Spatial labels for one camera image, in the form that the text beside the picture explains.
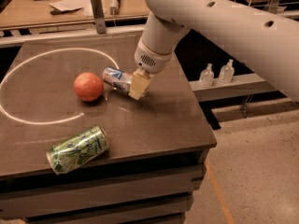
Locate metal bracket post left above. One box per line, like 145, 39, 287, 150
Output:
91, 0, 107, 34

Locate dark wooden drawer cabinet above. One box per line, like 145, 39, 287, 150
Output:
0, 149, 210, 224

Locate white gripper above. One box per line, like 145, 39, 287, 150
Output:
129, 38, 172, 100

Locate clear sanitizer bottle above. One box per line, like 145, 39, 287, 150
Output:
219, 59, 235, 83
199, 63, 214, 88

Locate white paper sheets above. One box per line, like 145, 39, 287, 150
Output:
50, 0, 93, 17

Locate red apple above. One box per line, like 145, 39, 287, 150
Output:
74, 72, 104, 102

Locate red bull can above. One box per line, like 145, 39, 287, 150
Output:
102, 66, 132, 94

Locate green soda can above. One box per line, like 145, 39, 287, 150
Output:
46, 125, 108, 175

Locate clear sanitizer bottle right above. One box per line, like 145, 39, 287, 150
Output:
219, 59, 235, 83

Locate clear sanitizer bottle left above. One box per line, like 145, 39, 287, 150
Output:
199, 63, 214, 88

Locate grey metal shelf rail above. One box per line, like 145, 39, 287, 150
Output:
189, 73, 276, 102

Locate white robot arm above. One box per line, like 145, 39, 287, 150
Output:
129, 0, 299, 102

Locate grey handheld tool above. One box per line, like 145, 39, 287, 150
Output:
109, 0, 121, 15

